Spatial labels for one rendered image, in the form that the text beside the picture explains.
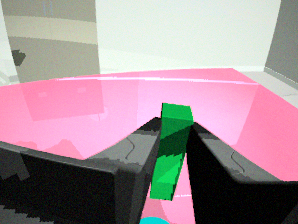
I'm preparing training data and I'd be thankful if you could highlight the cyan circle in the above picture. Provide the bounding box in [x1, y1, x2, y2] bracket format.
[140, 217, 168, 224]

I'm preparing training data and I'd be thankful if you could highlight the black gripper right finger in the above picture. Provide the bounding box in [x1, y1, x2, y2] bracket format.
[186, 121, 298, 224]

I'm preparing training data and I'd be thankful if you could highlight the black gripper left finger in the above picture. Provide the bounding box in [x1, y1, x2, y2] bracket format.
[0, 117, 162, 224]

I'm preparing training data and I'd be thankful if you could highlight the green rectangular post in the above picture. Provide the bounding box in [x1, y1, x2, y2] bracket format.
[149, 103, 194, 201]

